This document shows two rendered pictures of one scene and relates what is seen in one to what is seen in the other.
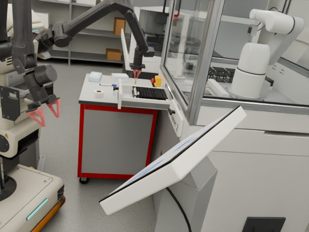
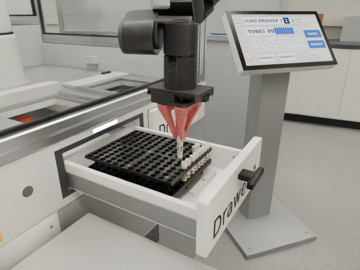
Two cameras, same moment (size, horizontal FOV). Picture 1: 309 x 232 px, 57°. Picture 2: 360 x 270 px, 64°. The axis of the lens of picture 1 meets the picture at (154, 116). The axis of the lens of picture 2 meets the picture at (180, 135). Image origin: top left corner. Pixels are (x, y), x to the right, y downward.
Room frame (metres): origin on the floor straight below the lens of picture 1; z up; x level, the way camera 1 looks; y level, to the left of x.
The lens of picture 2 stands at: (2.21, 0.49, 1.18)
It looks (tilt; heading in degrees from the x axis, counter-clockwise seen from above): 23 degrees down; 222
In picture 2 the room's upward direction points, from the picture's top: straight up
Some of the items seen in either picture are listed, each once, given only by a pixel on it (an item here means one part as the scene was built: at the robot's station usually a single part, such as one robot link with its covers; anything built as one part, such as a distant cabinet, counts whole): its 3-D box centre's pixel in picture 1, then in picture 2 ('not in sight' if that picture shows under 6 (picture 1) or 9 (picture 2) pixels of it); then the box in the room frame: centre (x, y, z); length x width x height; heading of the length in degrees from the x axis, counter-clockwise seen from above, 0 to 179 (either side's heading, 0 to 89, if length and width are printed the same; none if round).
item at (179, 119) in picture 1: (175, 117); (176, 114); (1.54, -0.12, 0.87); 0.29 x 0.02 x 0.11; 11
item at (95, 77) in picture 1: (95, 76); not in sight; (2.32, 0.55, 0.78); 0.15 x 0.10 x 0.04; 7
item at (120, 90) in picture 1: (119, 93); (234, 186); (1.78, 0.25, 0.87); 0.29 x 0.02 x 0.11; 11
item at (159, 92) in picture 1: (149, 96); (150, 164); (1.82, 0.06, 0.87); 0.22 x 0.18 x 0.06; 101
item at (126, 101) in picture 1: (150, 97); (147, 165); (1.82, 0.05, 0.86); 0.40 x 0.26 x 0.06; 101
